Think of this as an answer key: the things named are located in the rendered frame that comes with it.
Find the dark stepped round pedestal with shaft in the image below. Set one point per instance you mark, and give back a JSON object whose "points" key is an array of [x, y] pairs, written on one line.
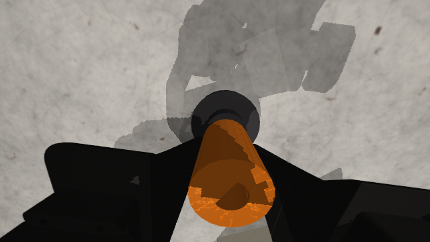
{"points": [[225, 104]]}

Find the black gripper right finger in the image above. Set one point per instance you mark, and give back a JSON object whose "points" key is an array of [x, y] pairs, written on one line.
{"points": [[309, 209]]}

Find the orange knob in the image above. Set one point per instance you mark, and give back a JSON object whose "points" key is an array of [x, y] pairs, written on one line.
{"points": [[230, 186]]}

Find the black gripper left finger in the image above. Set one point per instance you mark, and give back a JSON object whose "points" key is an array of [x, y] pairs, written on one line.
{"points": [[158, 181]]}

